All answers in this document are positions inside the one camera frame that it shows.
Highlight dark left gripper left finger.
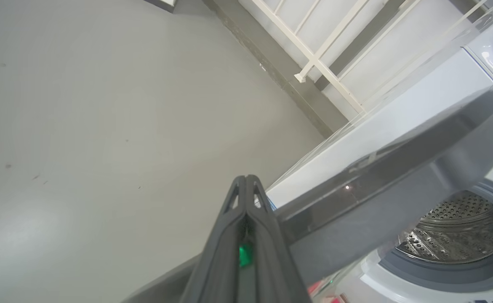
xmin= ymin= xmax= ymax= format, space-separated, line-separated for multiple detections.
xmin=179 ymin=175 xmax=247 ymax=303

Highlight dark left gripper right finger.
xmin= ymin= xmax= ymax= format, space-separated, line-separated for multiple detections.
xmin=245 ymin=175 xmax=311 ymax=303

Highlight black round glass washer door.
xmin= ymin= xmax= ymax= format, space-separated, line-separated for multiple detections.
xmin=122 ymin=83 xmax=493 ymax=303

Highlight white front-load washing machine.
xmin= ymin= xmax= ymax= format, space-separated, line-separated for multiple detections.
xmin=267 ymin=0 xmax=493 ymax=303

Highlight stainless steel washer drum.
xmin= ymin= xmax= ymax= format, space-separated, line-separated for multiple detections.
xmin=396 ymin=191 xmax=493 ymax=265

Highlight white metal railing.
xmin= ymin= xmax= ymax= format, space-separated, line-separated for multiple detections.
xmin=250 ymin=0 xmax=491 ymax=114

